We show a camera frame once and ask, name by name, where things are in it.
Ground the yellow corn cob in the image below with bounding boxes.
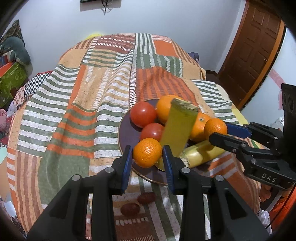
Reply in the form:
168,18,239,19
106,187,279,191
159,98,199,157
180,141,225,168

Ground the green storage bag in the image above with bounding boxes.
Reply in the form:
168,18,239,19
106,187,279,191
1,62,28,108

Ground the small black monitor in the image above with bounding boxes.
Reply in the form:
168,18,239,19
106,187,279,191
80,0,110,4

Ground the right hand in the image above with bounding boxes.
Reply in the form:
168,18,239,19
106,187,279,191
259,184,271,202

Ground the round red tomato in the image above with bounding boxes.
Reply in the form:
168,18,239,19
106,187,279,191
130,101,157,128

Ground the striped patchwork blanket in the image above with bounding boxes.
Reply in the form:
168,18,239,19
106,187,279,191
7,33,260,240

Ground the yellow chair back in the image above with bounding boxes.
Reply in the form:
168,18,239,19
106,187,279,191
84,33,102,40

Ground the grey plush toy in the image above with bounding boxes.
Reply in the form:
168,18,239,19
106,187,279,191
1,36,31,66

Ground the large orange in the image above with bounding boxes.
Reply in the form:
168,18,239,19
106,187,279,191
189,112,211,143
156,95,183,124

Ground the oval red tomato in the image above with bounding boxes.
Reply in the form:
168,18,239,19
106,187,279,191
139,123,164,142

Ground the pink rabbit toy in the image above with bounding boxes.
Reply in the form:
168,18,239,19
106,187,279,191
0,108,7,133

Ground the small tangerine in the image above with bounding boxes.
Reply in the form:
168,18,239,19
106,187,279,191
133,138,162,168
204,118,228,140

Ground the purple backpack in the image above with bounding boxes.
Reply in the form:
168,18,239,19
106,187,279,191
188,52,200,64

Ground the brown wooden door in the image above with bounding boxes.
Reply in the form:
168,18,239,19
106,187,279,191
218,1,285,109

